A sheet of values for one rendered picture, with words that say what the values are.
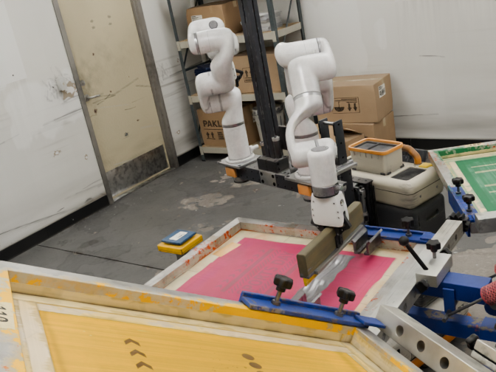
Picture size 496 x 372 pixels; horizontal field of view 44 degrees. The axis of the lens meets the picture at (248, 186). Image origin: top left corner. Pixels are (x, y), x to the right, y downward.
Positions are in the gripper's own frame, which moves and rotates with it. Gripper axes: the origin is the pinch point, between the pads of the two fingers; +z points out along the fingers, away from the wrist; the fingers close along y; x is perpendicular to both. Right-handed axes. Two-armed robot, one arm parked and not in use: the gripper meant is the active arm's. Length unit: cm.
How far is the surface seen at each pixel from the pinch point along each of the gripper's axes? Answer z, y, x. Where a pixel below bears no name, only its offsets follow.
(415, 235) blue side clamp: 11.0, -13.6, -27.7
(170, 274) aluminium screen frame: 13, 56, 16
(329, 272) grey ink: 14.7, 5.7, -4.1
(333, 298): 15.3, -2.1, 7.8
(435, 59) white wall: 32, 106, -379
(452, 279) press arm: 6.6, -35.5, 1.2
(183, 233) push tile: 14, 76, -14
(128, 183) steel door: 108, 372, -238
